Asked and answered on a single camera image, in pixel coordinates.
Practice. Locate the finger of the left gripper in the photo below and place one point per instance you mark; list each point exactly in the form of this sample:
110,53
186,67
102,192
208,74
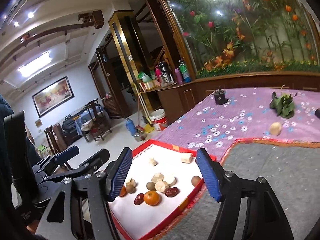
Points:
96,161
66,155

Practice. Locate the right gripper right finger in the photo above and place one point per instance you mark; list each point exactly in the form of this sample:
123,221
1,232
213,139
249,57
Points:
212,173

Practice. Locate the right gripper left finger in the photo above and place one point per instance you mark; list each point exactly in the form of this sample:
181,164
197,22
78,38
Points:
116,176

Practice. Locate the pale sugarcane chunk tall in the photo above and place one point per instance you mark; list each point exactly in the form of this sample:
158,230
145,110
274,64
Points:
186,158

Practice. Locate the sugarcane chunk with bark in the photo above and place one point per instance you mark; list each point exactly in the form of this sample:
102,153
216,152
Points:
131,182

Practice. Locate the small orange mandarin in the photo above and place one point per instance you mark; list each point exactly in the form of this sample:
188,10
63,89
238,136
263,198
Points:
123,191

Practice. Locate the dark red date front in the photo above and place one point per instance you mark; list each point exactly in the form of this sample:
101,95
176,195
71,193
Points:
139,199

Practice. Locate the brown round longan top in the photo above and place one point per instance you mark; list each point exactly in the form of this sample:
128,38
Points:
150,186

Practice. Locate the brown round longan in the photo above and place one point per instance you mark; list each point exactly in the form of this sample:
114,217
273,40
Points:
130,189
150,186

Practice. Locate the large orange mandarin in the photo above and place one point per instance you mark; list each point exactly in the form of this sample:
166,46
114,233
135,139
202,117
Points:
151,198

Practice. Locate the small white cane chunk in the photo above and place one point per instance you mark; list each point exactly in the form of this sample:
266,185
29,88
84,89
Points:
161,186

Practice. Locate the brown round longan front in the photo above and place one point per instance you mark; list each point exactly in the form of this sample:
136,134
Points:
130,189

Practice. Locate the large white cane cylinder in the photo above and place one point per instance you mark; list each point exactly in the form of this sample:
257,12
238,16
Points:
171,181

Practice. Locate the white octagonal cane chunk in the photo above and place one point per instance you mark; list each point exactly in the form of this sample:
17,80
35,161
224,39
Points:
153,162

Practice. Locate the pinkish hexagonal cane chunk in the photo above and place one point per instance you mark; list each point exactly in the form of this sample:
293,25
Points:
157,177

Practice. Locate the person's left hand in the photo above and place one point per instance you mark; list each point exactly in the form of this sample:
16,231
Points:
32,227

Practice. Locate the slender wooden chair foreground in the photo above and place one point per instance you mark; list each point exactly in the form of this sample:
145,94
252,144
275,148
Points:
55,138

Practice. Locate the dark wooden chair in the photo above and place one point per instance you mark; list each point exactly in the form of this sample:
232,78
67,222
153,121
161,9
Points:
99,123

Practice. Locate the blue water jug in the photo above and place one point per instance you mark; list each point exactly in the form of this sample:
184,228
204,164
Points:
130,126

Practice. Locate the purple floral tablecloth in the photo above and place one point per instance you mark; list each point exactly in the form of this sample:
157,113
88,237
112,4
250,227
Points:
245,115

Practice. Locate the red white tray box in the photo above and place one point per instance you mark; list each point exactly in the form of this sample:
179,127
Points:
144,221

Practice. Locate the framed landscape painting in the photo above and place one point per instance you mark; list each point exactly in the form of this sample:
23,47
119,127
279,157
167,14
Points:
52,96

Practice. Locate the white plastic bucket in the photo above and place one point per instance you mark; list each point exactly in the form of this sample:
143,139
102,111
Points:
159,119

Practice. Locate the cane chunk on purple cloth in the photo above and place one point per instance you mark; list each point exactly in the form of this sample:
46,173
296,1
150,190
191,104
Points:
275,128

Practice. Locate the pink thermos bottle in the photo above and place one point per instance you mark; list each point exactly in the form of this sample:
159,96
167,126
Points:
179,76

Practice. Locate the steel thermos flask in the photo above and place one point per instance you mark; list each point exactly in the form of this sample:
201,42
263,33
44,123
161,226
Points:
165,71

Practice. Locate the grey felt mat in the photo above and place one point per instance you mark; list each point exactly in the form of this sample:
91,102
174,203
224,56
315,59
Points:
269,192

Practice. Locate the green plastic bottle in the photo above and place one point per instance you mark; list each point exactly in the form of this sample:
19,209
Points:
184,71

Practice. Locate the green leafy vegetable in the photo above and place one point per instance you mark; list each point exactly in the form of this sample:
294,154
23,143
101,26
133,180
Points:
283,105

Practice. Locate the black car key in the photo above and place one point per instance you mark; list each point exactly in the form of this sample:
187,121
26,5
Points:
317,113

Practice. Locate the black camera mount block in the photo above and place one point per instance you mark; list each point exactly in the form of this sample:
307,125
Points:
220,96

